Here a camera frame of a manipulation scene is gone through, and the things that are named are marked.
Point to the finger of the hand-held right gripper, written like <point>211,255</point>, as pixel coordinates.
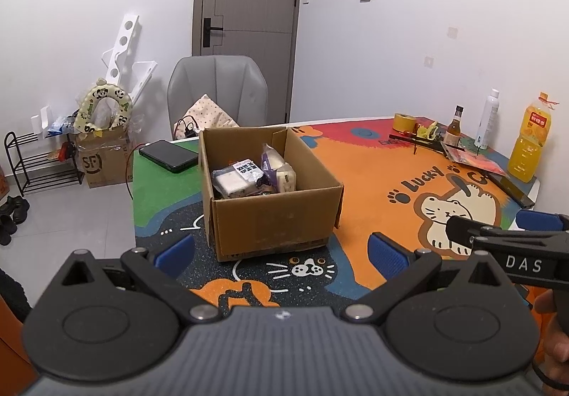
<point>471,229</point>
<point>542,220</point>

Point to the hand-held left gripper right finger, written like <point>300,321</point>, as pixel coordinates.
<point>391,254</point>

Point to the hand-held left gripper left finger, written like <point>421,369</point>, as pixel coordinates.
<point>175,251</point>

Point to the white rice cake packet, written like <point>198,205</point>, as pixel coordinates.
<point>231,182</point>

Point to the cardboard box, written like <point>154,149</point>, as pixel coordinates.
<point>266,218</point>

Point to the purple white cake packet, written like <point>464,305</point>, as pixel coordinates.
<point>278,165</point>

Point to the person's right hand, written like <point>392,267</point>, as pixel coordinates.
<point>555,347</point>

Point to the black phone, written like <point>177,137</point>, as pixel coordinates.
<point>511,190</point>

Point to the red flat packet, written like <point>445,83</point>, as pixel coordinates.
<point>475,162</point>

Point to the orange juice bottle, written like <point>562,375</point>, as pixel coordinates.
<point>529,151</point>

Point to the black tablet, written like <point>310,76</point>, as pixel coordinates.
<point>169,156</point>

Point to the brown glass bottle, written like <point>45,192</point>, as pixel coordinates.
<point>453,131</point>

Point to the yellow crumpled wrapper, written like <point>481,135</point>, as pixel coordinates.
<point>429,129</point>

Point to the black clothes hanger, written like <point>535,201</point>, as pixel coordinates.
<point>409,139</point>

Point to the white spray bottle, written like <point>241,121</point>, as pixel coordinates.
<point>486,120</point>

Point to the brown printed carton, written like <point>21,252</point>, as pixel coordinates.
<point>102,160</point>

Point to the black wrist band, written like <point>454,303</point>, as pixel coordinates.
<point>544,379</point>

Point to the yellow tape roll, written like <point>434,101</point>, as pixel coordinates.
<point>404,122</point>

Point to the dotted cream cushion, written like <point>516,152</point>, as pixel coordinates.
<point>209,111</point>

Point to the black shoe rack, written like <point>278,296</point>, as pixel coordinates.
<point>44,161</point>

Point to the black slippers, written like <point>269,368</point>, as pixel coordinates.
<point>15,207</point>

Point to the dark cloth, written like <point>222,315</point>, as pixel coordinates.
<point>13,294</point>

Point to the grey chair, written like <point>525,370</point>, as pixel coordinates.
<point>218,85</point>

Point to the panda print neck pillow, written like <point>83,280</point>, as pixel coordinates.
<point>89,100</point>

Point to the white paper bags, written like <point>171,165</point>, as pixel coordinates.
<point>44,118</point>

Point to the white rack with holes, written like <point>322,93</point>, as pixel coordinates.
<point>126,34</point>

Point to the grey door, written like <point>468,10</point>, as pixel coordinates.
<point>253,0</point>

